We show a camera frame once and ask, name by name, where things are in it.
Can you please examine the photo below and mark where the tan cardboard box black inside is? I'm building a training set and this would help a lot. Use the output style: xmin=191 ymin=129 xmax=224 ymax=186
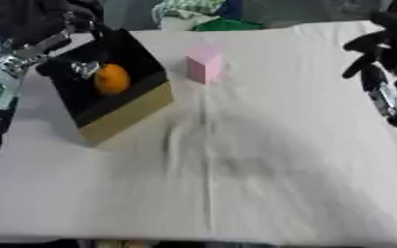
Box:
xmin=34 ymin=28 xmax=177 ymax=148

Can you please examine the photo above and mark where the pink block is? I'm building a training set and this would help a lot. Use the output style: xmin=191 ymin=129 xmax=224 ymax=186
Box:
xmin=183 ymin=44 xmax=226 ymax=86

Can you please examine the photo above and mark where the green bag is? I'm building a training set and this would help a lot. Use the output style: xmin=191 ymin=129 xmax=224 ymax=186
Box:
xmin=192 ymin=17 xmax=266 ymax=32

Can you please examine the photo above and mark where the orange toy fruit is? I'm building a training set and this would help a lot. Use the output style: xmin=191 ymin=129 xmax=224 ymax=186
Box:
xmin=91 ymin=63 xmax=133 ymax=97

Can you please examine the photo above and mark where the blue bag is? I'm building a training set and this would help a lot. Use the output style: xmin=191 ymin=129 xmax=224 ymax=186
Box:
xmin=213 ymin=0 xmax=246 ymax=20

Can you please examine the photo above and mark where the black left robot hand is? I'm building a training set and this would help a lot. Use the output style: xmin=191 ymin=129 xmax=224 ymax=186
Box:
xmin=0 ymin=0 xmax=121 ymax=81

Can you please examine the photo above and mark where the green white checked cloth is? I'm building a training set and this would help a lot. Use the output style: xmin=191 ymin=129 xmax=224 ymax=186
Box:
xmin=149 ymin=0 xmax=228 ymax=21

